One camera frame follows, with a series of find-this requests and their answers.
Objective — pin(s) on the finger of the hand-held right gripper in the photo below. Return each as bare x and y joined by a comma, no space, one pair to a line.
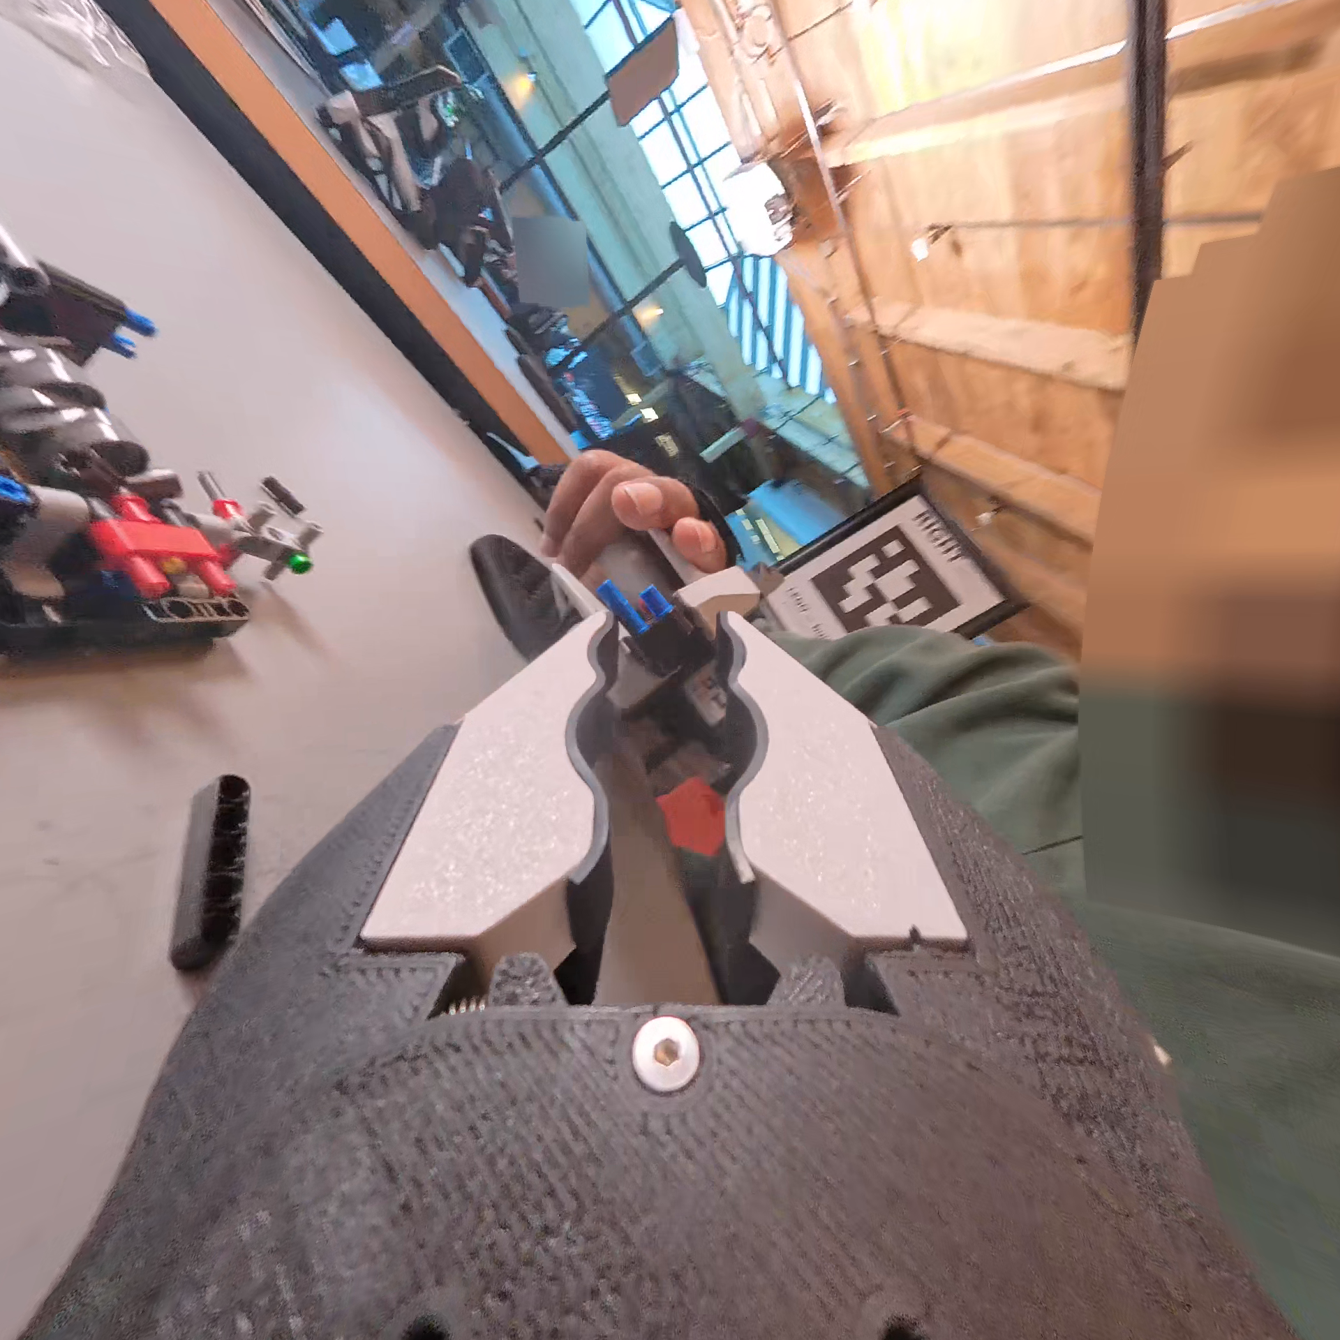
722,596

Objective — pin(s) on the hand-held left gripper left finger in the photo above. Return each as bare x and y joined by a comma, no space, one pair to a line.
491,818

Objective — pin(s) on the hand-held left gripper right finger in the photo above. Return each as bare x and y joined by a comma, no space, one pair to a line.
837,827

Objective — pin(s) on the small black lego sub-assembly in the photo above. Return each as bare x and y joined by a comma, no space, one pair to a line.
670,660

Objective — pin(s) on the person's right forearm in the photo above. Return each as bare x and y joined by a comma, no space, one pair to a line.
941,733

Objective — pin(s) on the long black lego beam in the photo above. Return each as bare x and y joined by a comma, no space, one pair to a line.
213,869

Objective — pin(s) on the small black lego axle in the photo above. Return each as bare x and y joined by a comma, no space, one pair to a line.
282,495

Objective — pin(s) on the large lego vehicle model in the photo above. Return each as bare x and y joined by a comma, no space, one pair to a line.
135,545

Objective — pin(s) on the person's right hand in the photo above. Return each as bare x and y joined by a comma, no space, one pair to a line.
606,492

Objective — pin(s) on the round black stand table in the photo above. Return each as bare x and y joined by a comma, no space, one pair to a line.
686,251

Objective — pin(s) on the person's green sweater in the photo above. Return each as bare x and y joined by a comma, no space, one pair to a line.
1234,1100

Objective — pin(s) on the dark office chair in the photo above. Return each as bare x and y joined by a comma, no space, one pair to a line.
418,157

